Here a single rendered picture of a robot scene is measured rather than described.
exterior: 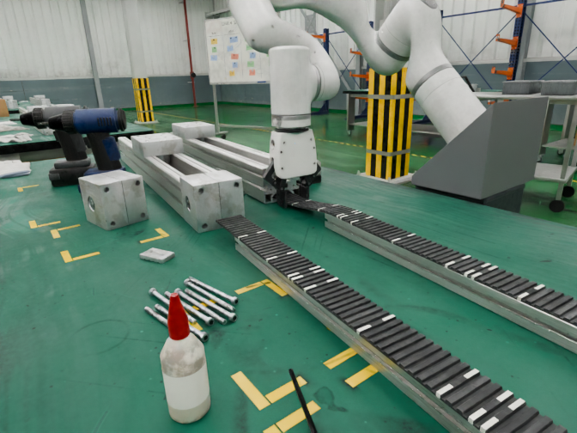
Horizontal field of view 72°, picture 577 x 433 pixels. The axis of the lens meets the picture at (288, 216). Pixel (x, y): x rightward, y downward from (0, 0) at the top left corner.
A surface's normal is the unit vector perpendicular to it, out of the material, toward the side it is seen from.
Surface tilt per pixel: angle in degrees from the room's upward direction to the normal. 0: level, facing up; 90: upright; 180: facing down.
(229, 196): 90
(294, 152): 90
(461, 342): 0
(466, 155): 90
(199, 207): 90
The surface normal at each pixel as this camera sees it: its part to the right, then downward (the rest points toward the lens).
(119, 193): 0.74, 0.21
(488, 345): -0.03, -0.94
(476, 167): -0.80, 0.22
